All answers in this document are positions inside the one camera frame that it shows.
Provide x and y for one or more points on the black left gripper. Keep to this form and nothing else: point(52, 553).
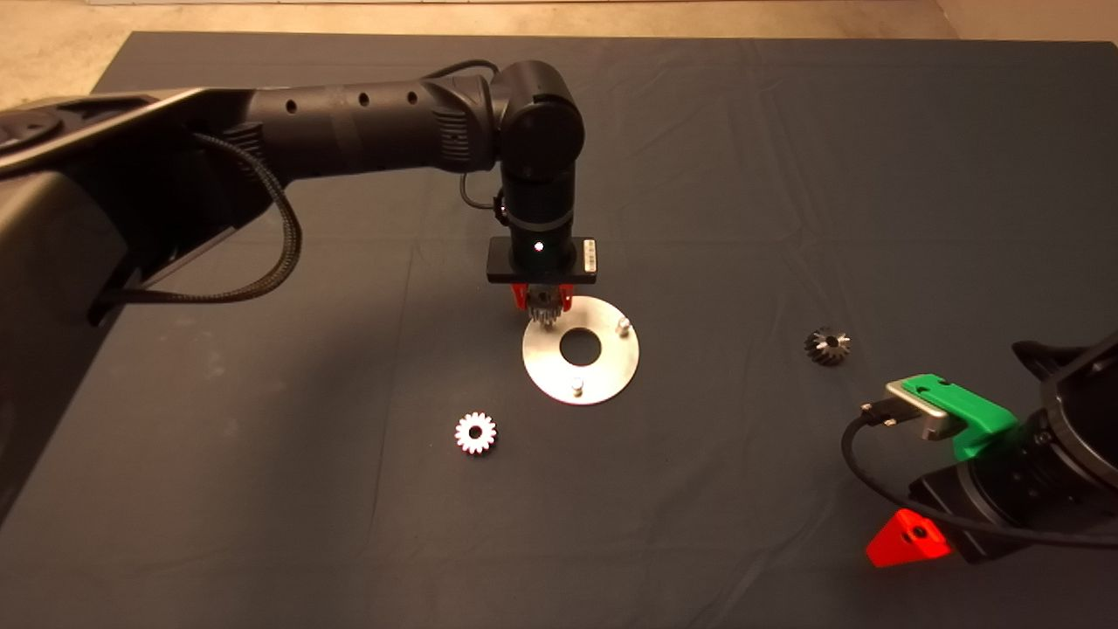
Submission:
point(524, 266)

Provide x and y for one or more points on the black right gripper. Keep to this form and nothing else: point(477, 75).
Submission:
point(987, 502)

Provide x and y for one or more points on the steel planetary gear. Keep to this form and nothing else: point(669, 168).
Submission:
point(476, 445)
point(546, 313)

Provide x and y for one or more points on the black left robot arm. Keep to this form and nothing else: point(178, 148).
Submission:
point(349, 131)

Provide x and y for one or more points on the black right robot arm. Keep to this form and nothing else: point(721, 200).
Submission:
point(1087, 411)

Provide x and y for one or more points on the round metal carrier plate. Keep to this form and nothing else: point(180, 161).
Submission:
point(611, 376)

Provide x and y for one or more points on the dark bevel gear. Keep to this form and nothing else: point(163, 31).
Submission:
point(825, 352)

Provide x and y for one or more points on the dark grey table cloth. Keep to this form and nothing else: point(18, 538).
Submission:
point(786, 175)

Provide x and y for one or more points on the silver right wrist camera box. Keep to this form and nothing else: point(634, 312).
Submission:
point(917, 404)

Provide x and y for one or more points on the green right camera mount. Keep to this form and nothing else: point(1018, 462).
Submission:
point(969, 411)

